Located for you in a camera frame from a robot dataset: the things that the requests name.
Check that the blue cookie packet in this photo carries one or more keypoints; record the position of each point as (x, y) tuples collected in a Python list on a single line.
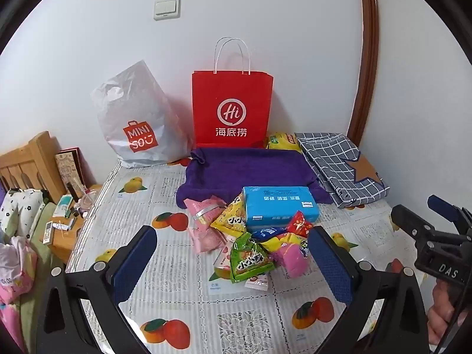
[(269, 232)]

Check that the blue tissue pack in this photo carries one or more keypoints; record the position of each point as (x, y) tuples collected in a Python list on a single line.
[(280, 206)]

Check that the white strawberry print packet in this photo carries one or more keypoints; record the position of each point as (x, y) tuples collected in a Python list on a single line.
[(258, 283)]

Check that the wooden headboard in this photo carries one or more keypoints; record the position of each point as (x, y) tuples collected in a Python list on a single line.
[(25, 162)]

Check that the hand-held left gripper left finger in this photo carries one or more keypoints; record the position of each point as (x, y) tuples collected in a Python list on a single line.
[(134, 265)]

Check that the pink printed cloth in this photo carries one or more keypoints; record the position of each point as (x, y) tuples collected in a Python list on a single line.
[(14, 265)]

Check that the green snack packet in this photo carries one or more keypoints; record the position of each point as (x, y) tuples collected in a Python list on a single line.
[(250, 258)]

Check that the grey checked folded cloth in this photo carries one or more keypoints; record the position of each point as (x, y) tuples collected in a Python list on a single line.
[(332, 162)]

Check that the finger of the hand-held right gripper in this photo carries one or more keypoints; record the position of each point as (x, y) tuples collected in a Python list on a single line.
[(448, 206), (409, 223)]

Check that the white remote control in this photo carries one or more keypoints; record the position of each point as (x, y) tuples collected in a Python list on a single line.
[(48, 232)]

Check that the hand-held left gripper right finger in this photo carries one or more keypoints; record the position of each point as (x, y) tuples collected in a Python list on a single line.
[(330, 265)]

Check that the small red packet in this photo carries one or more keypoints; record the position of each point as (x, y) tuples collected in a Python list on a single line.
[(300, 225)]

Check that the yellow and pink candy packet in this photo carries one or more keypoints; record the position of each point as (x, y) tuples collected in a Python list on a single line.
[(291, 258)]

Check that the person's right hand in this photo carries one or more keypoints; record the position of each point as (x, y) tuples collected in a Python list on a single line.
[(440, 313)]

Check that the brown wooden door frame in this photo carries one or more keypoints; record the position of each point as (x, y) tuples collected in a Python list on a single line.
[(365, 55)]

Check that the teal and white box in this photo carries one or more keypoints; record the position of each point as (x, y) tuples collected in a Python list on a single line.
[(62, 204)]

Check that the pink ribbon packet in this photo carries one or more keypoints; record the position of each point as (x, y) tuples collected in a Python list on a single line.
[(204, 206)]

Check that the white light switch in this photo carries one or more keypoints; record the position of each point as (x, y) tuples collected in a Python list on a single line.
[(167, 8)]

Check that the decorated gift box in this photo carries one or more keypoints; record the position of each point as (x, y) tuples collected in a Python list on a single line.
[(70, 169)]

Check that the large yellow snack bag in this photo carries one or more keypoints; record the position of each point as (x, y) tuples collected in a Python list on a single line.
[(280, 141)]

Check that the red paper bag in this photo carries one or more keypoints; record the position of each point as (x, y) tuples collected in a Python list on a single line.
[(232, 107)]

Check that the wooden bedside table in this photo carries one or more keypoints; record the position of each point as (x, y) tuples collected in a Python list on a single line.
[(66, 239)]

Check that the yellow snack packet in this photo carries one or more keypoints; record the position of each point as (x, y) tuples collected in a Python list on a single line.
[(230, 217)]

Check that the white plastic shopping bag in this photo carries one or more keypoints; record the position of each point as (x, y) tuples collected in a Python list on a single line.
[(136, 118)]

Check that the purple towel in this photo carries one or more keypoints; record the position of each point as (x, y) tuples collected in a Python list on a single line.
[(239, 166)]

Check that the floral pillow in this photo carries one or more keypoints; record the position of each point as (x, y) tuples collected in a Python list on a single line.
[(22, 206)]

